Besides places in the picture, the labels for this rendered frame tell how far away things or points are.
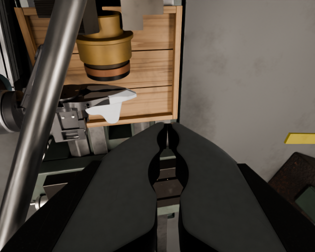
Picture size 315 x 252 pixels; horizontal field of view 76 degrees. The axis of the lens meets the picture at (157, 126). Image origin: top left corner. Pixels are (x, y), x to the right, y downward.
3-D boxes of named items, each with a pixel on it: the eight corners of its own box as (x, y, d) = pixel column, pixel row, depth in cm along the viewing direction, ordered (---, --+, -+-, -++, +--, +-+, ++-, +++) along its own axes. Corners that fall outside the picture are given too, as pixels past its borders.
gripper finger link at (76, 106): (110, 98, 37) (60, 102, 36) (109, 89, 37) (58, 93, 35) (110, 109, 33) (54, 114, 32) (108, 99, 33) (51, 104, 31)
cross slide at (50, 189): (46, 175, 61) (42, 186, 57) (183, 157, 68) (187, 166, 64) (61, 213, 70) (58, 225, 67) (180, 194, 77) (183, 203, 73)
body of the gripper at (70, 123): (93, 119, 43) (31, 125, 41) (85, 80, 38) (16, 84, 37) (89, 139, 36) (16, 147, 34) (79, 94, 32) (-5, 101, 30)
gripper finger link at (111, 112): (137, 116, 40) (89, 121, 39) (135, 88, 37) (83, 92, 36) (139, 124, 38) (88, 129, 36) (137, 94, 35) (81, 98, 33)
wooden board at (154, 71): (20, 7, 45) (13, 7, 41) (177, 5, 50) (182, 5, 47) (56, 124, 60) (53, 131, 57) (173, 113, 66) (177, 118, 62)
